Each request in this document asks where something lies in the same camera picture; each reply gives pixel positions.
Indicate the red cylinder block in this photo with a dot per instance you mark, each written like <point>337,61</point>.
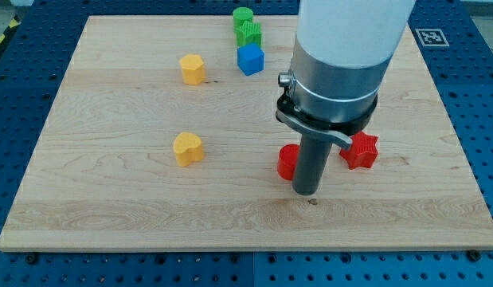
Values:
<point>287,160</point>

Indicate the yellow black hazard tape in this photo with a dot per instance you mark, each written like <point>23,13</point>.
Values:
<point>9,32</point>

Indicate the wooden board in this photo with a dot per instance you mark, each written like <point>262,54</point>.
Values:
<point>103,176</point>

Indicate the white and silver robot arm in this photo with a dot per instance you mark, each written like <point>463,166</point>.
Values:
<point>342,50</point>

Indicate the white fiducial marker tag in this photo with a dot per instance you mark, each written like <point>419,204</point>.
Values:
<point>430,37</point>

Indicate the yellow hexagon block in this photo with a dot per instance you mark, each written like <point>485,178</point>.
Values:
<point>193,69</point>

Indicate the blue cube block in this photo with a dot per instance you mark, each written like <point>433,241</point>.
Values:
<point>250,59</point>

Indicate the black clamp with silver lever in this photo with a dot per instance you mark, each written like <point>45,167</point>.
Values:
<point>331,133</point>

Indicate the yellow heart block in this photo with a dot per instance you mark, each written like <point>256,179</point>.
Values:
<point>188,148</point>

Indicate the green star block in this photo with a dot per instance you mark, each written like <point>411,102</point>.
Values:
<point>248,33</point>

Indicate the red star block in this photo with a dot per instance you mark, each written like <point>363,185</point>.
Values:
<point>363,151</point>

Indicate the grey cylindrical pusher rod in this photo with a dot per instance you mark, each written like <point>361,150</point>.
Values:
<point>312,158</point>

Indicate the green cylinder block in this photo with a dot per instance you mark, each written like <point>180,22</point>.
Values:
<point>240,16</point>

